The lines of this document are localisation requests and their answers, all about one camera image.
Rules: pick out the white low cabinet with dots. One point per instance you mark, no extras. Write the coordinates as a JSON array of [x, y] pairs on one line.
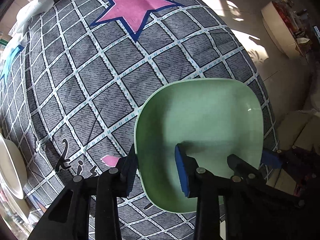
[[279, 32]]

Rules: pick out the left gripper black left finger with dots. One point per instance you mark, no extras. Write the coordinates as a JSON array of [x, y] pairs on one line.
[[68, 215]]

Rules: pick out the large white paper bowl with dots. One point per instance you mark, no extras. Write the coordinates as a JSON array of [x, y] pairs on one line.
[[13, 169]]

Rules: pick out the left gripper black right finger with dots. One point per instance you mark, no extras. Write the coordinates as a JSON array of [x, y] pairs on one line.
[[198, 182]]

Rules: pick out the white pillow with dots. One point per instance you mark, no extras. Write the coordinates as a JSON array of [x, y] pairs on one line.
[[33, 8]]

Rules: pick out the green square plastic plate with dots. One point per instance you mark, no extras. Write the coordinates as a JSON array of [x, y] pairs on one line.
[[211, 118]]

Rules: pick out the grey checkered star tablecloth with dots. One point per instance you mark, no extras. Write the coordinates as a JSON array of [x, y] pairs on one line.
[[73, 85]]

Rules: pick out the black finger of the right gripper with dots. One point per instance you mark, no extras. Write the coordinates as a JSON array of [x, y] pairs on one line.
[[244, 170], [270, 158]]

